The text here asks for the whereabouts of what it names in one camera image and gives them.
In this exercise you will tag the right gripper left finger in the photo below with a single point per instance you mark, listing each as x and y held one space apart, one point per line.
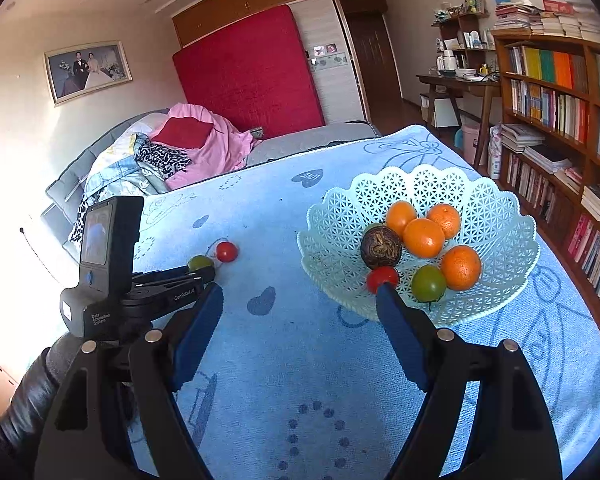
85 436

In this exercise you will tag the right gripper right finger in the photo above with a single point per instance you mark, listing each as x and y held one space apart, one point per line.
512 435

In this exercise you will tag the green tomato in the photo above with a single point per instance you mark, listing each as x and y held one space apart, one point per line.
428 284
199 262

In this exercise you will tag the red tomato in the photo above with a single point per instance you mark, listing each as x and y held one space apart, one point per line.
381 275
226 251

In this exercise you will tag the large orange front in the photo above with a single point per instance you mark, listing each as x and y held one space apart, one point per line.
423 238

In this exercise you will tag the small orange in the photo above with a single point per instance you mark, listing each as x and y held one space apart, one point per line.
447 217

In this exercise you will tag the dark brown passion fruit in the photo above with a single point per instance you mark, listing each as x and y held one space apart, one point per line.
380 246

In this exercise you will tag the black sleeved forearm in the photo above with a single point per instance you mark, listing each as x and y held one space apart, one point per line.
22 423

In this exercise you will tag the grey bed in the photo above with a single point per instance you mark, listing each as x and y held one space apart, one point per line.
66 190

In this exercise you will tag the pile of clothes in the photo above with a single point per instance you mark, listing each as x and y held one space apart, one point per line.
163 152

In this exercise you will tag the light blue patterned towel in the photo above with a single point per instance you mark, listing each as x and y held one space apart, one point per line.
292 385

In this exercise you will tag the white lattice plastic basket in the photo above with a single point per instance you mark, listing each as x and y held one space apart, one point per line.
504 239

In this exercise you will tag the framed wedding photo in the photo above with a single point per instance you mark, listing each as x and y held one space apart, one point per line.
78 71

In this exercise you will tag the red upright mattress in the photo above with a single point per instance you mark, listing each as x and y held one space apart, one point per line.
254 73

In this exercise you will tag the pink trash bin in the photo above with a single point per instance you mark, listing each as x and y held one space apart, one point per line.
470 142

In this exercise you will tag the wooden bookshelf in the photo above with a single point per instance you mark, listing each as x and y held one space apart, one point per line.
549 60

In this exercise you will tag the wooden wardrobe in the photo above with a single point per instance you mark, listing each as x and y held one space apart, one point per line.
324 36

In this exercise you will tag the dark wooden door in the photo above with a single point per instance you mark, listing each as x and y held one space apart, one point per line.
372 45

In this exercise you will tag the small wooden shelf unit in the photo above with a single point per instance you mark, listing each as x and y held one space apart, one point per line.
463 32

